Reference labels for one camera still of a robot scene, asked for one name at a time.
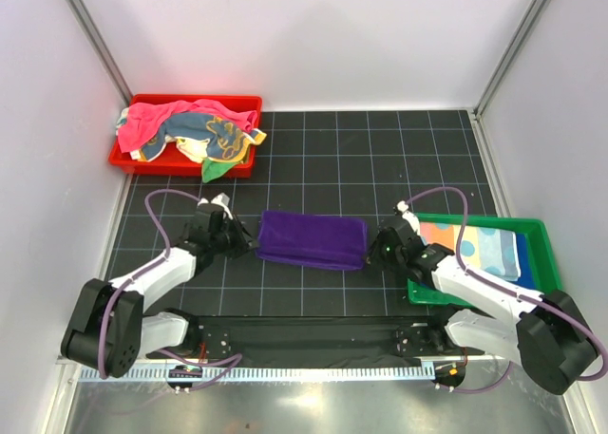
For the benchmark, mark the pink towel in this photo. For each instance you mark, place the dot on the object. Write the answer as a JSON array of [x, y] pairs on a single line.
[[140, 122]]

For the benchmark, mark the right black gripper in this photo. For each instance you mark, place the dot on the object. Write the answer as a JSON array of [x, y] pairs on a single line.
[[374, 258]]

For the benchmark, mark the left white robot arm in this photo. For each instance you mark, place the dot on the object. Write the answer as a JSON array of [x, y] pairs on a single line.
[[109, 328]]

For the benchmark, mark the perforated cable duct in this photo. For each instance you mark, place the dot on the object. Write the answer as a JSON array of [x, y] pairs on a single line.
[[170, 373]]

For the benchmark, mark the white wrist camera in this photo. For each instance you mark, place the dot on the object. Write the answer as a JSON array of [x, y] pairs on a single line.
[[221, 200], [403, 210]]

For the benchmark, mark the green plastic bin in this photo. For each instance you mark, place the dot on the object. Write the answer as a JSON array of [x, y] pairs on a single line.
[[543, 262]]

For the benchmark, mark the purple towel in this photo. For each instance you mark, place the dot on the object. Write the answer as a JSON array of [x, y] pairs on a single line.
[[320, 242]]

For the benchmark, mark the pastel patterned towel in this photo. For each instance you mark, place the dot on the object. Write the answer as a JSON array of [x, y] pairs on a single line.
[[488, 249]]

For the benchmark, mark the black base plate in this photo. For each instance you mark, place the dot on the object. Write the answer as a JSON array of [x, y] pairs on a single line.
[[316, 342]]

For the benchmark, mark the yellow patterned towel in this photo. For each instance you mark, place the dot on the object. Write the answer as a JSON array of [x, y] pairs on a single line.
[[201, 137]]

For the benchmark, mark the green towel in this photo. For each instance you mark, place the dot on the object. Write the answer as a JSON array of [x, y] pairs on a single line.
[[212, 170]]

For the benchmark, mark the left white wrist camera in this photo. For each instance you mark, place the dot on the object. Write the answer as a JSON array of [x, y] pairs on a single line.
[[221, 200]]

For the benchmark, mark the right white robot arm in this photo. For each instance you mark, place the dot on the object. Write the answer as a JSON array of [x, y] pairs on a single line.
[[543, 333]]

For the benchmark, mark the left aluminium frame post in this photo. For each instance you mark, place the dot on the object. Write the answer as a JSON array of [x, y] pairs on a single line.
[[97, 41]]

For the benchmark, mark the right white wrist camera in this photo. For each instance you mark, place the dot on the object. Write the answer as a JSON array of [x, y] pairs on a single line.
[[403, 210]]

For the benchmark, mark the blue towel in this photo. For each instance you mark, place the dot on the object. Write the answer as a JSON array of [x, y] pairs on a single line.
[[526, 278]]

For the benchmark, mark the right aluminium frame post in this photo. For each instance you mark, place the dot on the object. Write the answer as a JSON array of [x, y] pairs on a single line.
[[530, 19]]

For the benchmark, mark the aluminium frame post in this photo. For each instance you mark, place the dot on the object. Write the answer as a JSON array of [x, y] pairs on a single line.
[[97, 41], [530, 19]]

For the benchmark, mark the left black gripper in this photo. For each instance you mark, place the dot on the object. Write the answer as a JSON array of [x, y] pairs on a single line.
[[244, 240]]

